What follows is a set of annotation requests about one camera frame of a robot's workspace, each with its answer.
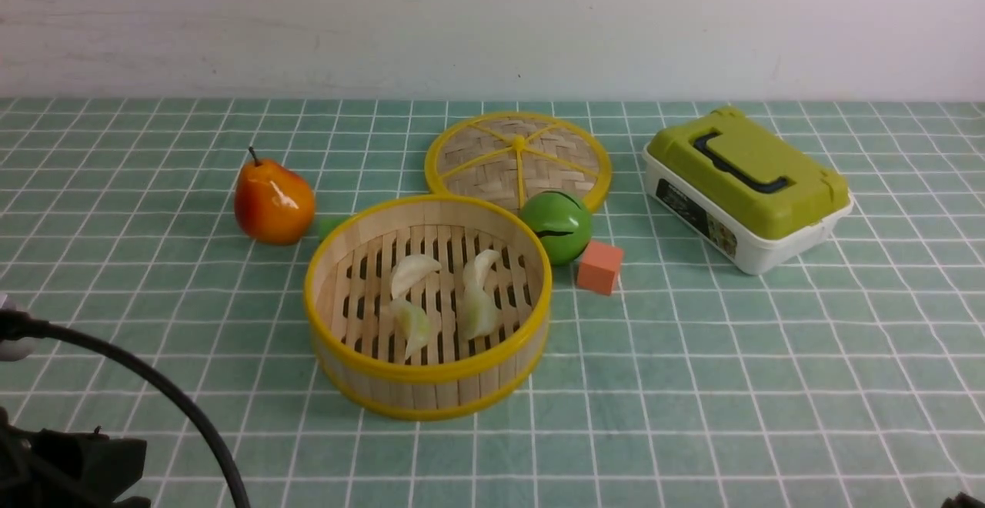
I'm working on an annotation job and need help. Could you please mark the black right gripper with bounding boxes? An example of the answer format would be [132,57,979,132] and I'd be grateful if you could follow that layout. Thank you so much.
[943,493,985,508]

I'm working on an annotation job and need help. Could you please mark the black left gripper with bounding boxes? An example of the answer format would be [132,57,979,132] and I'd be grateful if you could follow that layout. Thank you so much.
[1,410,150,507]

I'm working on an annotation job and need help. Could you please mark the translucent dumpling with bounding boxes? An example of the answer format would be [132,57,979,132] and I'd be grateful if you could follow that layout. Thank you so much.
[458,288,502,340]
[463,249,502,290]
[389,298,432,362]

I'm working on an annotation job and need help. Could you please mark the bamboo steamer tray yellow rim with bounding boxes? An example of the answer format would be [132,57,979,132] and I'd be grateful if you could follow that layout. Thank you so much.
[305,195,553,421]

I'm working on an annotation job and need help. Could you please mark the woven steamer lid yellow rim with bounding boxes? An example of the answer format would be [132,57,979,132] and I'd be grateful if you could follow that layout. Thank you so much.
[423,112,613,212]

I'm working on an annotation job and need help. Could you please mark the green checkered tablecloth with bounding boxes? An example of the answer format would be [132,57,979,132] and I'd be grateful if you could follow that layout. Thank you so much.
[0,97,985,508]

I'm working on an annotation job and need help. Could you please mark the orange pear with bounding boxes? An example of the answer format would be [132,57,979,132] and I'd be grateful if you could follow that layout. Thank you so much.
[233,146,316,246]

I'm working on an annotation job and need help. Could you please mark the white box green lid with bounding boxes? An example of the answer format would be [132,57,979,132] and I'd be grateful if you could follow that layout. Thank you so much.
[641,105,854,276]

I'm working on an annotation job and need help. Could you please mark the small green block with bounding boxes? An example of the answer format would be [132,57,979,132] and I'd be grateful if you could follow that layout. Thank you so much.
[316,216,349,242]

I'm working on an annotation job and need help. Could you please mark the orange foam cube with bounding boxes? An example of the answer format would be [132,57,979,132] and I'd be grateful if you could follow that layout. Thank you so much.
[576,240,625,296]

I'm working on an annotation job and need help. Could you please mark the green ball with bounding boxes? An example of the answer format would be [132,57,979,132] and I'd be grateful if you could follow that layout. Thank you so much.
[519,189,593,266]

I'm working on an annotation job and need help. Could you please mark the black cable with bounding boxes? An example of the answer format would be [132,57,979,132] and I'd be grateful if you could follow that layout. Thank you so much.
[0,309,252,508]

